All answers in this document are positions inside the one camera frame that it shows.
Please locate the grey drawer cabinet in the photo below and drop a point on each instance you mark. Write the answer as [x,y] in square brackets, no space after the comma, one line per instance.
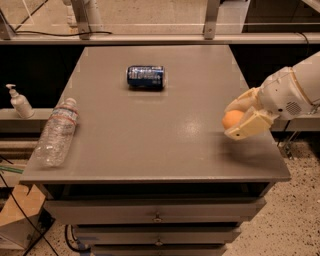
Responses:
[150,144]

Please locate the top grey drawer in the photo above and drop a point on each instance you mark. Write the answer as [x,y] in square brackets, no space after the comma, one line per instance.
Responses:
[99,212]

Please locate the left metal bracket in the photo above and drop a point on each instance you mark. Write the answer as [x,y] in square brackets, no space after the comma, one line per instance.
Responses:
[79,10]

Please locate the blue soda can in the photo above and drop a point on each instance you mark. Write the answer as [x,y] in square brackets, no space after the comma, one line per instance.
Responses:
[143,76]

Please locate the middle grey drawer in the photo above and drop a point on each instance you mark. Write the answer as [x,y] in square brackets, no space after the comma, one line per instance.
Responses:
[157,235]

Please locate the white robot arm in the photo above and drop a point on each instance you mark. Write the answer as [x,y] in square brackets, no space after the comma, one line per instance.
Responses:
[313,62]

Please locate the clear plastic water bottle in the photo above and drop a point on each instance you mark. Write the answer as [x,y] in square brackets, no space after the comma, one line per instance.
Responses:
[57,135]

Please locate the white pump dispenser bottle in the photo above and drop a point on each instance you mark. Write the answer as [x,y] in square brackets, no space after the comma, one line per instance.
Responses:
[20,103]

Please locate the bottom grey drawer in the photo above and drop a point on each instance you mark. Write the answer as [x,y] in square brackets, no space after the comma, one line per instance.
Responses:
[164,250]

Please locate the cardboard box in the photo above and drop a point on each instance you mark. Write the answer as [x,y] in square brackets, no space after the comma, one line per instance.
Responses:
[18,220]

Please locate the grey drawer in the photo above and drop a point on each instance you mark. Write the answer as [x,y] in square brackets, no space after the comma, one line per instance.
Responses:
[157,235]
[164,250]
[99,212]

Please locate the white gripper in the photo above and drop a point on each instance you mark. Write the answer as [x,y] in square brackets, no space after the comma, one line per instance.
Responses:
[282,94]

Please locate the orange fruit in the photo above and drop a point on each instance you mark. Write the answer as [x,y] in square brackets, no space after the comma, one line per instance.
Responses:
[231,118]

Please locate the right metal bracket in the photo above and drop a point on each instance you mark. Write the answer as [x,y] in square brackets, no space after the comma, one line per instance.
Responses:
[212,9]

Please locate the metal bracket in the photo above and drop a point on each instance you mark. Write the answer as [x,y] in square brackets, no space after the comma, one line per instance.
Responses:
[79,10]
[212,9]

